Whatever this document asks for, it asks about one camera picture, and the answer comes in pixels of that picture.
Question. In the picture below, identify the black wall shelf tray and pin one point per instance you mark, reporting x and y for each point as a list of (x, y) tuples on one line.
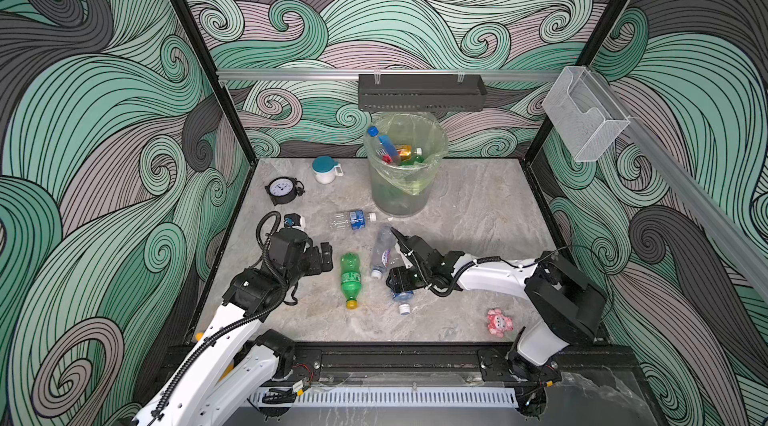
[(435, 93)]

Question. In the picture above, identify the tall clear bottle white cap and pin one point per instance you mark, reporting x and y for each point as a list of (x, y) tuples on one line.
[(381, 252)]

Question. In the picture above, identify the mesh bin with green bag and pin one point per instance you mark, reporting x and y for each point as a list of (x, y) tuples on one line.
[(404, 190)]

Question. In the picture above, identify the red yellow tea bottle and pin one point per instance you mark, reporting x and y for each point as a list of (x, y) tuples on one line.
[(405, 152)]

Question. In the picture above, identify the white cable duct strip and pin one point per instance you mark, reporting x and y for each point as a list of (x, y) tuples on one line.
[(445, 397)]

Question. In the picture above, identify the pink flower toy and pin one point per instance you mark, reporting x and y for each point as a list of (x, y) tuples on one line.
[(498, 323)]

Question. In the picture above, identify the clear acrylic wall holder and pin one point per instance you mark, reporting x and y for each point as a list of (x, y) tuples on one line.
[(585, 112)]

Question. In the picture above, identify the small clear bottle blue label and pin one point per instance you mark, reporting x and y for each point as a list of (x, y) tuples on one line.
[(403, 302)]

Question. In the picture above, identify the black round alarm clock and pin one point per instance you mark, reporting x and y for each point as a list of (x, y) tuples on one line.
[(283, 190)]

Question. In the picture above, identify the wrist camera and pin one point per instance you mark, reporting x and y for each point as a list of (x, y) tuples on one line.
[(413, 249), (294, 220)]

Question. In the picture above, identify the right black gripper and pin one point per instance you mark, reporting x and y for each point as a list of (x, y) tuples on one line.
[(396, 276)]

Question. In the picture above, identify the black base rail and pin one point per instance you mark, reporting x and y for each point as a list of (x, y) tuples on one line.
[(487, 360)]

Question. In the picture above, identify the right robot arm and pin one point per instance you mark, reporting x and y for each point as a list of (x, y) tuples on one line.
[(569, 304)]

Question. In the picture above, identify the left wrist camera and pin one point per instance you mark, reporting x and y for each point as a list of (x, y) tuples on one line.
[(294, 220)]

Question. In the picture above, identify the clear bottle blue label white cap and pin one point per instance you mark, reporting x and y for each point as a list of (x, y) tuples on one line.
[(352, 219)]

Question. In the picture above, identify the green soda bottle yellow cap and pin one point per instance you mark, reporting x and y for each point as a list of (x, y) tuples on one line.
[(350, 279)]

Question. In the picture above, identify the white mug with teal lid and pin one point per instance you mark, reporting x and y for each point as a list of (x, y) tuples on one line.
[(326, 170)]

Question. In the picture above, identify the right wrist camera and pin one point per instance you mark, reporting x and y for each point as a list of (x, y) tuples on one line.
[(413, 249)]

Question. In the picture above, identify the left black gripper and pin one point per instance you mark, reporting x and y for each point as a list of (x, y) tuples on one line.
[(316, 266)]

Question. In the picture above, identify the clear bottle blue scenic label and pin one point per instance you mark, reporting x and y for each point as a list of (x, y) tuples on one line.
[(384, 148)]

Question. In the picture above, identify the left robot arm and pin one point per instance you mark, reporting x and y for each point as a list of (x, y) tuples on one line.
[(235, 355)]

